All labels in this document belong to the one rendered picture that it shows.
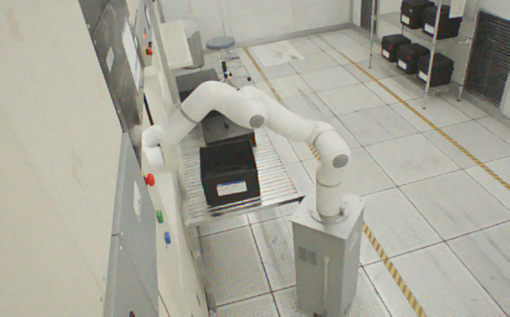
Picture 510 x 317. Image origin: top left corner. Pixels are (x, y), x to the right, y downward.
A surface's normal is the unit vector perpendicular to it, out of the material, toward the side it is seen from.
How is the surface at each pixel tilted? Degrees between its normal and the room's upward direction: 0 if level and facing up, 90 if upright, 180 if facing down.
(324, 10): 90
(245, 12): 90
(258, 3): 90
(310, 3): 90
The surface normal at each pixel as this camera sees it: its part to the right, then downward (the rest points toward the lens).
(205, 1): 0.23, 0.53
